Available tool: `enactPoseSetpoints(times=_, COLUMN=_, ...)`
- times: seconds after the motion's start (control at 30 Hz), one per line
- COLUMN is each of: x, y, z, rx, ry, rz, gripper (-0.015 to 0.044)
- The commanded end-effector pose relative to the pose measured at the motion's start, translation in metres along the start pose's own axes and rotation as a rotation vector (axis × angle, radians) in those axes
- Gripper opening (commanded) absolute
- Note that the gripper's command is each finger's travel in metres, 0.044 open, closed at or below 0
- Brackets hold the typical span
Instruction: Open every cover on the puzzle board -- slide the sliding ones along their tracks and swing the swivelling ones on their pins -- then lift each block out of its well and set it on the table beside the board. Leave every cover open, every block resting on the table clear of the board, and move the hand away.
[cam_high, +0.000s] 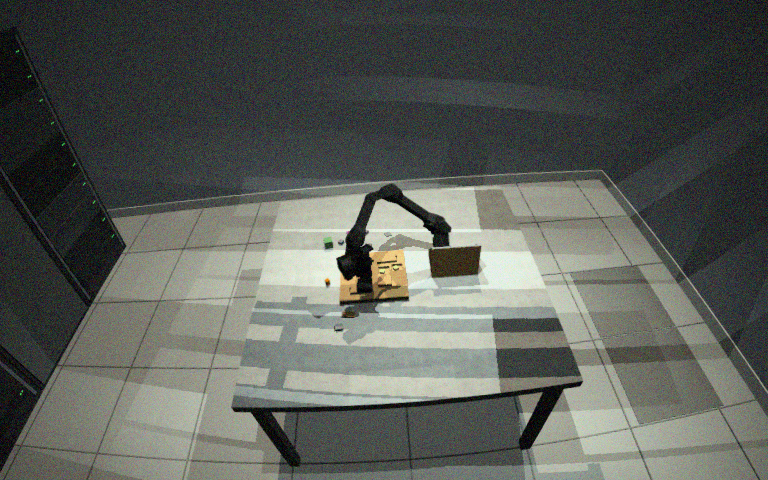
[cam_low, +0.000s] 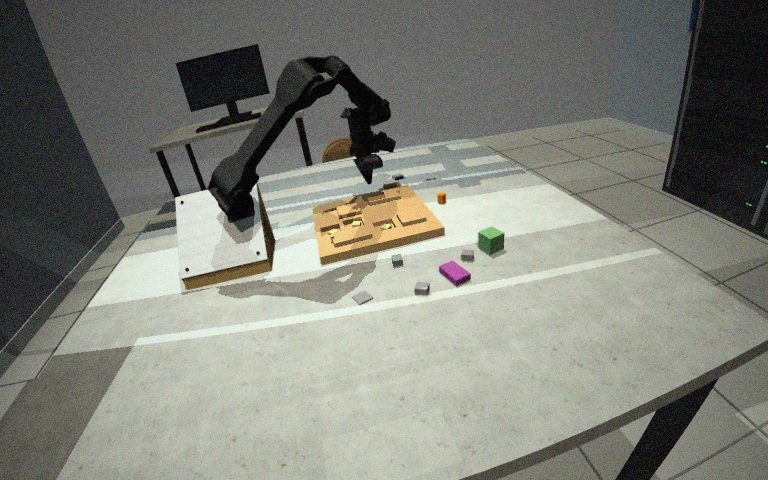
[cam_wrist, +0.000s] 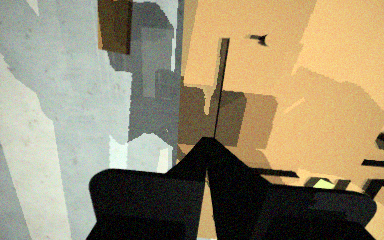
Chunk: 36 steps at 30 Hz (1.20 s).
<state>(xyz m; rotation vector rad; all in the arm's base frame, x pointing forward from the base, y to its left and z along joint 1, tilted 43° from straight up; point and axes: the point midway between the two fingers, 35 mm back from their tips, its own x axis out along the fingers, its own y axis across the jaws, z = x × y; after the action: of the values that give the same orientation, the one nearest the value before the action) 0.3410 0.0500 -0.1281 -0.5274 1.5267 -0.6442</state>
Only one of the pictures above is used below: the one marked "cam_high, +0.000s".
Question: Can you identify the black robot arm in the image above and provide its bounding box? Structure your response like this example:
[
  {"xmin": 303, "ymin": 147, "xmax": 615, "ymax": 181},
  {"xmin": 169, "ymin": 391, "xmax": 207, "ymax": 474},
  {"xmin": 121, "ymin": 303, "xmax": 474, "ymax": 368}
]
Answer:
[{"xmin": 336, "ymin": 183, "xmax": 451, "ymax": 281}]

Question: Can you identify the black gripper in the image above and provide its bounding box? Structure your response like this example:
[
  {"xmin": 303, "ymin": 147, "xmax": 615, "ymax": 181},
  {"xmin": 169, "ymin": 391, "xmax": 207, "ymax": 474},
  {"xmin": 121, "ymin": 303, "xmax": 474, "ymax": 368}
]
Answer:
[{"xmin": 356, "ymin": 257, "xmax": 373, "ymax": 294}]

